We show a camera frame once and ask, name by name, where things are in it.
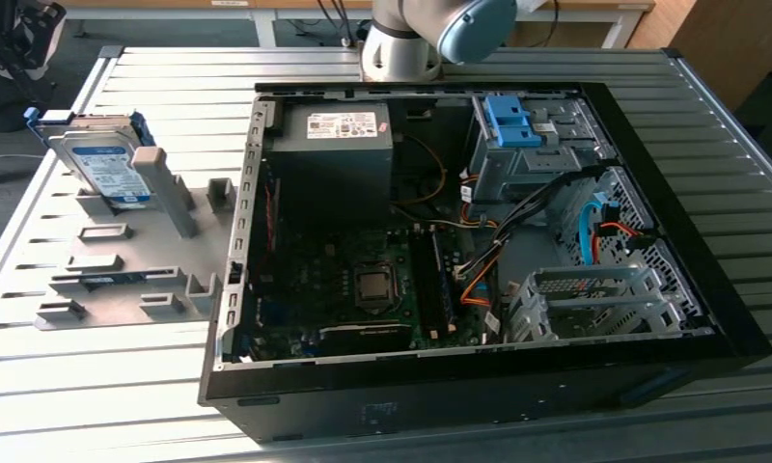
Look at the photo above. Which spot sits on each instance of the blue plastic drive latch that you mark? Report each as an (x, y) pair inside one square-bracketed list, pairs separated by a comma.
[(511, 125)]

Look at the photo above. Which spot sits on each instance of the grey power supply unit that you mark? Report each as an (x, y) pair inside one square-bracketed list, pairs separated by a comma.
[(335, 173)]

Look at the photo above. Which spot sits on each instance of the brown wooden cabinet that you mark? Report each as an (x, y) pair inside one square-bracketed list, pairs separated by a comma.
[(734, 48)]

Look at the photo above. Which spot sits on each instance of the hard disk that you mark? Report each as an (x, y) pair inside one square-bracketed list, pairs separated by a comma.
[(106, 169)]

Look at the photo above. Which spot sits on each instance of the green motherboard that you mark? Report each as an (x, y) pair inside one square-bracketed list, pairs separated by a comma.
[(309, 289)]

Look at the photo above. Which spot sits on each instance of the silver disk bay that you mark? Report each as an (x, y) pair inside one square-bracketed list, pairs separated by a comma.
[(527, 328)]

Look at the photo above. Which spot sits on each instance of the grey metal drive cage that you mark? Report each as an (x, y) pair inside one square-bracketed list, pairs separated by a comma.
[(527, 169)]

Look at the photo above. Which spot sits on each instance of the grey parts rack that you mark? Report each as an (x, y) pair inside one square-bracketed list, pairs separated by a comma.
[(135, 226)]

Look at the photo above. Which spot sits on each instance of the black open PC case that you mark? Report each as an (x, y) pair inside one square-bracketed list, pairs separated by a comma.
[(425, 400)]

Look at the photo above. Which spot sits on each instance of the white desk with wooden top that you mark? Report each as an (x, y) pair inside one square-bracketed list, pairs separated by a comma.
[(264, 26)]

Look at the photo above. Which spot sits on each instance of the black graphics card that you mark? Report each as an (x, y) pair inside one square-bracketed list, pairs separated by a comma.
[(367, 337)]

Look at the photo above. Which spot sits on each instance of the silver CPU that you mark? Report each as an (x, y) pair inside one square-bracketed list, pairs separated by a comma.
[(375, 285)]

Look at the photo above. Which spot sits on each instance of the blue RAM stick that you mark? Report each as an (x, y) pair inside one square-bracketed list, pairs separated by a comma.
[(112, 280)]

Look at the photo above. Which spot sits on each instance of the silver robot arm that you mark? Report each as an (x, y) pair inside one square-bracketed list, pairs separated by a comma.
[(399, 48)]

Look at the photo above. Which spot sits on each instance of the CPU socket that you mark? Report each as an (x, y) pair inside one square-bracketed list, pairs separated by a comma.
[(377, 308)]

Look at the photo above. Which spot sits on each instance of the black mesh waste basket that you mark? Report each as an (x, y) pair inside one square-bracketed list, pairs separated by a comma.
[(0, 116)]

